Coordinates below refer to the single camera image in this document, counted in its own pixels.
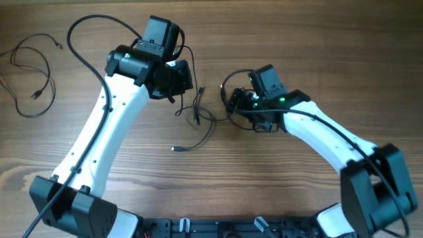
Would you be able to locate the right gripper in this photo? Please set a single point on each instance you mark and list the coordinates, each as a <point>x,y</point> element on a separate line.
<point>236,100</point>

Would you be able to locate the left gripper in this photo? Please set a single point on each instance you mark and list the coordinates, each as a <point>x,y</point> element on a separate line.
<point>186,84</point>

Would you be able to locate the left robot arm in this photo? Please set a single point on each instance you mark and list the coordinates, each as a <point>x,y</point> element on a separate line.
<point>72,198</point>

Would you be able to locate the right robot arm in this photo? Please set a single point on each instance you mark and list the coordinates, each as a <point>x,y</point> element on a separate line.
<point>375,186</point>

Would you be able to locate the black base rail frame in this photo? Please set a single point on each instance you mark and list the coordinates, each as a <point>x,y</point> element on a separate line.
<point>296,227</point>

